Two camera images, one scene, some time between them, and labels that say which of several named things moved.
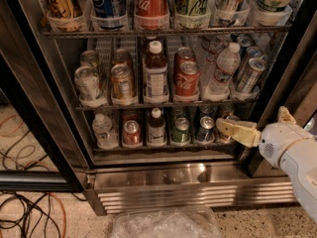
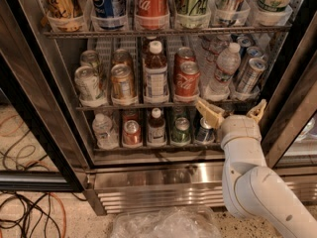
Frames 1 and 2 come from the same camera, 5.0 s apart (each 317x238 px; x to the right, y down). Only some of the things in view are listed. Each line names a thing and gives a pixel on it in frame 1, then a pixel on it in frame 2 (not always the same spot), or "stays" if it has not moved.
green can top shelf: x=192 y=5 stays
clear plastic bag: x=172 y=222 stays
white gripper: x=283 y=142 to x=238 y=128
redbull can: x=253 y=72 stays
